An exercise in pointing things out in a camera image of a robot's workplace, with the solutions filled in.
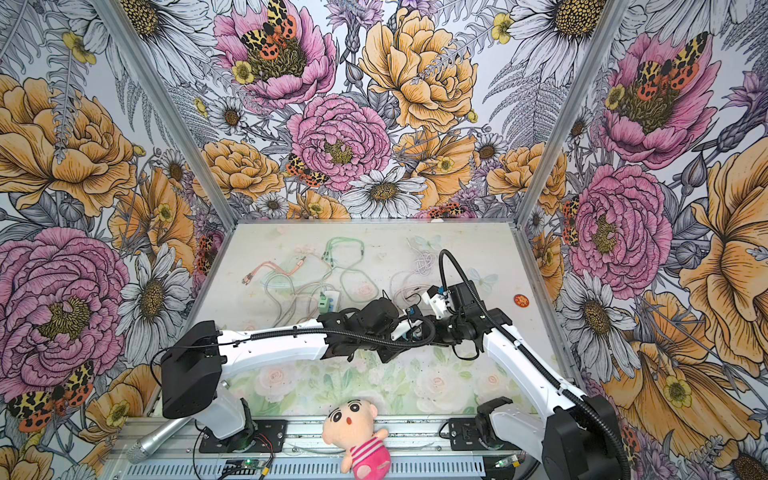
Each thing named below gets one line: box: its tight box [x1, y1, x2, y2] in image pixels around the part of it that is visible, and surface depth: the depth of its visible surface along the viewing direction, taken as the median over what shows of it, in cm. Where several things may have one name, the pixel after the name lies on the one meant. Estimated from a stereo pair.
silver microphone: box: [126, 416, 193, 464], surface depth 73 cm
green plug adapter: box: [319, 294, 329, 313], surface depth 93 cm
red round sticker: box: [514, 294, 530, 309], surface depth 101 cm
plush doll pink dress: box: [322, 398, 391, 480], surface depth 70 cm
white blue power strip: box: [324, 291, 340, 313], surface depth 98 cm
